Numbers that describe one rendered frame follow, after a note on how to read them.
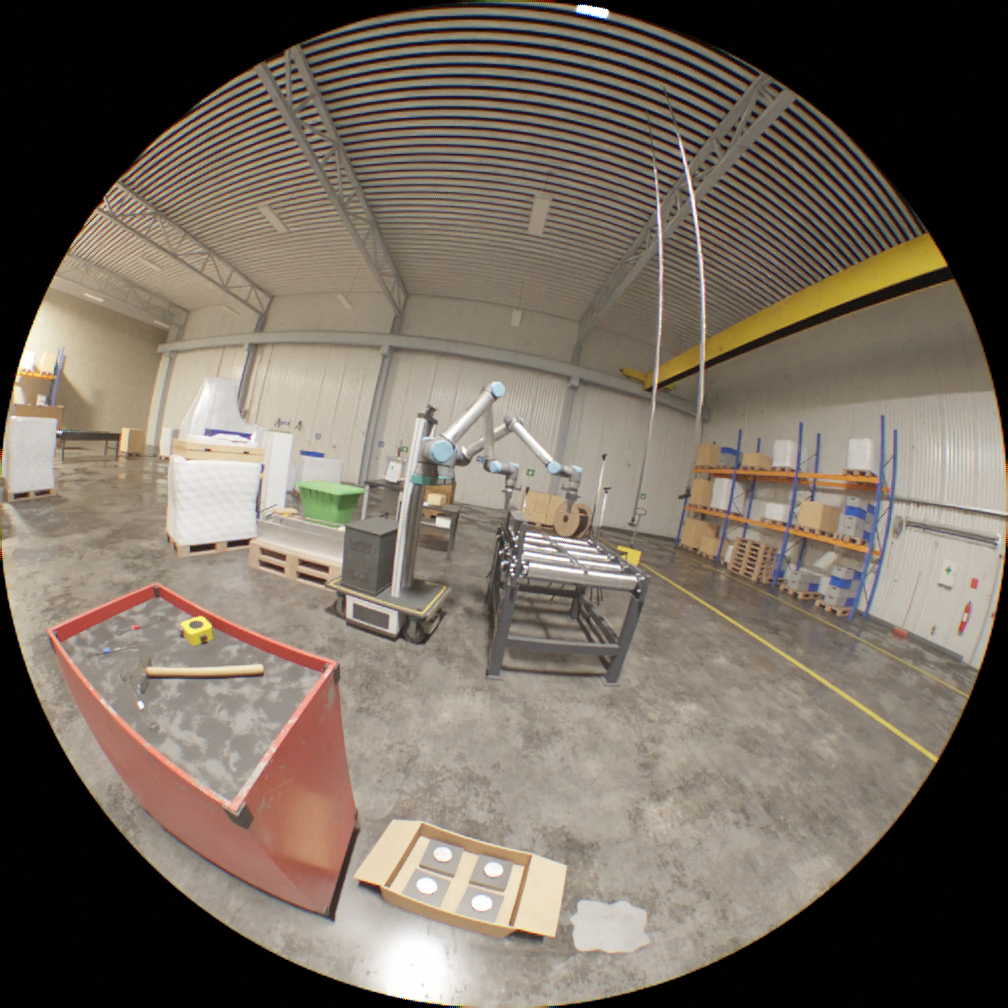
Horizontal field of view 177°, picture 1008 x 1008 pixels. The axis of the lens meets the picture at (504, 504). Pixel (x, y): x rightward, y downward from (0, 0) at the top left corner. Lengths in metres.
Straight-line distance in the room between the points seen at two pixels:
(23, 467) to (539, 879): 8.13
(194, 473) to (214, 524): 0.66
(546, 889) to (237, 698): 1.08
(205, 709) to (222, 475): 3.58
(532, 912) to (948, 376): 10.67
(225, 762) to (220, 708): 0.15
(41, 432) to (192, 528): 4.72
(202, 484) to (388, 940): 4.01
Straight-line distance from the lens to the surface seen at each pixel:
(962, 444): 9.80
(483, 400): 2.29
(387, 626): 2.64
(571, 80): 7.47
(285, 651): 0.90
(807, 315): 8.15
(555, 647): 2.42
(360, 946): 1.46
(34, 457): 7.86
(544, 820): 1.72
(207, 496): 4.20
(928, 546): 9.52
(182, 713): 0.80
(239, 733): 0.74
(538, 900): 1.31
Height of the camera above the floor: 1.44
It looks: 5 degrees down
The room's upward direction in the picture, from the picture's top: 11 degrees clockwise
